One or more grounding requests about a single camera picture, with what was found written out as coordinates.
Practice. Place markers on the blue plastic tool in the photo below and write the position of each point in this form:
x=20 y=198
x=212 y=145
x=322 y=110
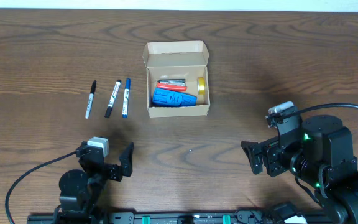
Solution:
x=170 y=98

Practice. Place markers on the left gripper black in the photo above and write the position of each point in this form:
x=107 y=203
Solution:
x=111 y=171

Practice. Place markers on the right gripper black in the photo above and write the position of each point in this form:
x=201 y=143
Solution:
x=266 y=155

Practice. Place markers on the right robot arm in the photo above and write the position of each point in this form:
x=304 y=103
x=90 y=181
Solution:
x=317 y=150

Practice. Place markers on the black whiteboard marker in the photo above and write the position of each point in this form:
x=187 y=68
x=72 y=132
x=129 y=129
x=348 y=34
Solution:
x=112 y=99

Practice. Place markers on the blue whiteboard marker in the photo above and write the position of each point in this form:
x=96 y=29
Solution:
x=126 y=98

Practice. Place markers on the red black stapler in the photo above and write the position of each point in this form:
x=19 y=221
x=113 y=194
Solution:
x=172 y=84

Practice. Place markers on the black cap Sharpie marker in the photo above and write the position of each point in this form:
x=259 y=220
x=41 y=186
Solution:
x=90 y=100

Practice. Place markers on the open cardboard box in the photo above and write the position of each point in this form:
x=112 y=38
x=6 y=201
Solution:
x=177 y=60

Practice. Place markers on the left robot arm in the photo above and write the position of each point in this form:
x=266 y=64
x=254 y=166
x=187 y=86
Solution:
x=80 y=189

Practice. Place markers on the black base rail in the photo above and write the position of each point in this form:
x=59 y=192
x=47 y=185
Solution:
x=240 y=216

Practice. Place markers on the yellow tape roll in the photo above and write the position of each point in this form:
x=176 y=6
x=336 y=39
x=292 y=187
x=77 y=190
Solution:
x=201 y=86

